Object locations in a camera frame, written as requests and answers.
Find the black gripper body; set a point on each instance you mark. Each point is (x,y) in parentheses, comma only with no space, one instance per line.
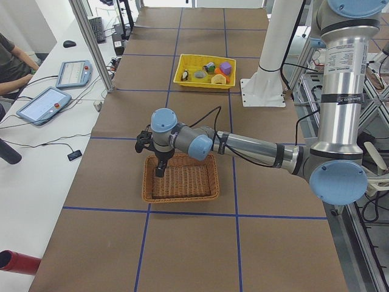
(163,156)

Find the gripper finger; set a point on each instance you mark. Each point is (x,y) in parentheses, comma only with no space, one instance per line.
(159,172)

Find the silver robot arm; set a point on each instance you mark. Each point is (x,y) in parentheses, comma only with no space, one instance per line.
(332,165)

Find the brown wicker basket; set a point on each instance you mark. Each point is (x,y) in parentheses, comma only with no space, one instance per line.
(185,179)

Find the yellow plastic basket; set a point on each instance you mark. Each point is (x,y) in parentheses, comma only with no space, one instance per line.
(193,63)

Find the panda toy figure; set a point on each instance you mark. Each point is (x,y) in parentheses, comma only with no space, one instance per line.
(184,76)

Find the small black phone device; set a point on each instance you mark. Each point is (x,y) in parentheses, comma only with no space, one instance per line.
(74,155)

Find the beige bread toy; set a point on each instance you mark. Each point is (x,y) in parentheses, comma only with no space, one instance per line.
(219,79)

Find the small dark labelled can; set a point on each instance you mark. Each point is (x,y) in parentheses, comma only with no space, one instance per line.
(209,67)

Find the orange toy carrot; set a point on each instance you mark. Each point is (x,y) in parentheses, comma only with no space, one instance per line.
(218,70)

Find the purple foam cube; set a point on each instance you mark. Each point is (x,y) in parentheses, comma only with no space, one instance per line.
(225,68)

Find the far teach pendant tablet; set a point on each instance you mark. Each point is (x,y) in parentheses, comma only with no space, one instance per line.
(74,74)

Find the teach pendant tablet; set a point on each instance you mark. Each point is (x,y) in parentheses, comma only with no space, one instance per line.
(44,106)
(74,74)

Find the near teach pendant tablet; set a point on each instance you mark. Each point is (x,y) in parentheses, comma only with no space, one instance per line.
(44,106)

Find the black computer mouse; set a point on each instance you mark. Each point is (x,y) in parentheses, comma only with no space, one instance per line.
(69,43)

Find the black keyboard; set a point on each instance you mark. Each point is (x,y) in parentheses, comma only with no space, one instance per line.
(96,25)

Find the black tube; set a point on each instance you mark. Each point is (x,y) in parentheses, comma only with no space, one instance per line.
(8,154)

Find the seated person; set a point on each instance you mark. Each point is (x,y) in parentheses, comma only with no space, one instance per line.
(17,69)

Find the red cylinder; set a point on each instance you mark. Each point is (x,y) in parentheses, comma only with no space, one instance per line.
(15,262)

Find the white chair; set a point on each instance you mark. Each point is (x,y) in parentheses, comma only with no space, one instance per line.
(378,176)

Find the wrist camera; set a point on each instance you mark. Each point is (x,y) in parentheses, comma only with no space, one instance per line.
(144,141)

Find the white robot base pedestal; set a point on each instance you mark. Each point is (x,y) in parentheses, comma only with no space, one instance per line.
(265,88)

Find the aluminium frame post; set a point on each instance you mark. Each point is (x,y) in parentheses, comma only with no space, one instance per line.
(88,35)

